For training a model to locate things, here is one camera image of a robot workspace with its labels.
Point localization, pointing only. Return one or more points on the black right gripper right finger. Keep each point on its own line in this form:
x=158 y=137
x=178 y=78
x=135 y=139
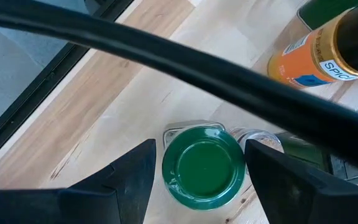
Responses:
x=284 y=193

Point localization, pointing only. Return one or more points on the green black pepper tin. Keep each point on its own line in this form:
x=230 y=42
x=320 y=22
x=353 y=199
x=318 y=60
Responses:
x=322 y=11
x=303 y=151

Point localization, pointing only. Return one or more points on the small cork lid glass jar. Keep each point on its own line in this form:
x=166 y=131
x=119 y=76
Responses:
x=256 y=137

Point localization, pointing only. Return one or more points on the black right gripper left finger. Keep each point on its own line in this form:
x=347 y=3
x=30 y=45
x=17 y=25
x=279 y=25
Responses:
x=120 y=193

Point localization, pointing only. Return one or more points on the black metal rig frame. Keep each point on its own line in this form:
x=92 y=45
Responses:
x=26 y=105

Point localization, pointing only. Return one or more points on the orange label black lid jar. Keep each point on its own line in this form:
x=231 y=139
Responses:
x=303 y=62

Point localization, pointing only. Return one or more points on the green lid glass spice jar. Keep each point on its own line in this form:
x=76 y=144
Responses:
x=204 y=168

